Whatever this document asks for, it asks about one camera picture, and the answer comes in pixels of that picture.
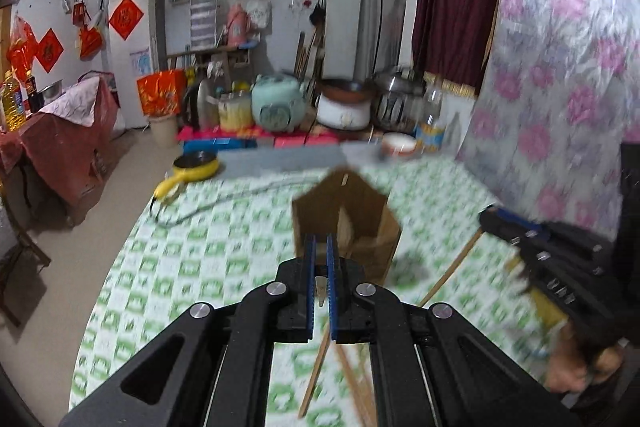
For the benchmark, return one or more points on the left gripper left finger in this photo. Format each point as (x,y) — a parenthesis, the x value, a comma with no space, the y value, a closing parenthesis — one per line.
(295,317)

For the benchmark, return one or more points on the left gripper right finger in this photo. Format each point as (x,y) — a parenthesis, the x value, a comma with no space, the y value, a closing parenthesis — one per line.
(348,312)

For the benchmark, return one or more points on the wooden chopstick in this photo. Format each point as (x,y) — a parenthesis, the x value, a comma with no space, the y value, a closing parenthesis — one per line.
(315,372)
(358,389)
(468,247)

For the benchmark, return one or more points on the right hand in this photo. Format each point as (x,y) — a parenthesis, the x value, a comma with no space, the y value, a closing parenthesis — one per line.
(568,371)

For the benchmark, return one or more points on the wooden utensil holder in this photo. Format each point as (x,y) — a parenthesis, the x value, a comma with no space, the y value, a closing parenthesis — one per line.
(343,204)

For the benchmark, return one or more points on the green patterned tablecloth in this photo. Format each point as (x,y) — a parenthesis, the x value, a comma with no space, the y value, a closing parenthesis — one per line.
(187,335)

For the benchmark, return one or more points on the red white bowl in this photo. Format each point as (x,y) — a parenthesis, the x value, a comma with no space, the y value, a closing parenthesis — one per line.
(398,144)

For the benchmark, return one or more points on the yellow electric frying pan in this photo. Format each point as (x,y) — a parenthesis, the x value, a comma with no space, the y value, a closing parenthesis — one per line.
(188,168)

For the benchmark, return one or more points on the clear plastic oil bottle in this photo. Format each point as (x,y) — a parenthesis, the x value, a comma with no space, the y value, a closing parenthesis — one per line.
(430,129)

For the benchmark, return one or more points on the yellow enamel pot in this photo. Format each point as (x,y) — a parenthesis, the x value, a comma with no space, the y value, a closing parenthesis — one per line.
(235,111)

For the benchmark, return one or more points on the mint green rice cooker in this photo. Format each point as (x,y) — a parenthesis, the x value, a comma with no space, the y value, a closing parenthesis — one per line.
(278,104)

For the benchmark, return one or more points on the white cooker with brown pan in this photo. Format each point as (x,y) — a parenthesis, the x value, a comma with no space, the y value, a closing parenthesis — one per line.
(343,104)

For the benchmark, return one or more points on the steel electric kettle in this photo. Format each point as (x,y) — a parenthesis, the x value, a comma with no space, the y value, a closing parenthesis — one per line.
(199,111)

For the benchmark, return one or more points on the beige waste bin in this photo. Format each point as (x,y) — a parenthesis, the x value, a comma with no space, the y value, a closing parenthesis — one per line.
(164,130)

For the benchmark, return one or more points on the silver black pressure cooker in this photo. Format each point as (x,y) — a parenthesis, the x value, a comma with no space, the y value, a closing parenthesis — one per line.
(397,104)

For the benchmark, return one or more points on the red gift bag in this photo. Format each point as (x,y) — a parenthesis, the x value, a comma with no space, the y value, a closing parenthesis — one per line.
(161,93)

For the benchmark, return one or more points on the red cloth covered table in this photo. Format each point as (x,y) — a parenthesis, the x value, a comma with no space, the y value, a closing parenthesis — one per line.
(67,143)

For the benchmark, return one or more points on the pink thermos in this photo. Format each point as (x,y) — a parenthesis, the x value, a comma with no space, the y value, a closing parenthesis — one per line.
(238,26)

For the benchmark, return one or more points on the white refrigerator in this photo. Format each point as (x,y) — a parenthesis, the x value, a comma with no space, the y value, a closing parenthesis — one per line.
(136,48)

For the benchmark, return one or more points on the yellow cooking oil bottle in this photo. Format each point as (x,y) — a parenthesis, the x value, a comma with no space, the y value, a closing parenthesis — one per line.
(12,103)

